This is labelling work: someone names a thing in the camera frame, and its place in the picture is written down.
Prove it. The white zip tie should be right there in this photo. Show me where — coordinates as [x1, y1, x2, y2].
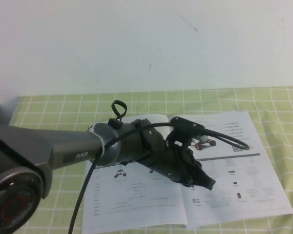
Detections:
[89, 124, 105, 158]

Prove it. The black looped plug strap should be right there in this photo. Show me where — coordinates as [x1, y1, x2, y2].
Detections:
[108, 99, 127, 129]

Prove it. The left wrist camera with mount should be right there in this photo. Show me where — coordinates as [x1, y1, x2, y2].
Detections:
[167, 116, 209, 147]

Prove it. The black camera cable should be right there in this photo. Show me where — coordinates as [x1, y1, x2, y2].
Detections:
[67, 121, 250, 234]

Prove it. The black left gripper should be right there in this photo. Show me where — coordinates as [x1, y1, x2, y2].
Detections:
[133, 117, 217, 191]

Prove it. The white product manual book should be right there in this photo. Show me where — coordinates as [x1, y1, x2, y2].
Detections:
[82, 111, 293, 231]

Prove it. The green white checked tablecloth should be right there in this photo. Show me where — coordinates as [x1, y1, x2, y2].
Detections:
[0, 86, 293, 234]

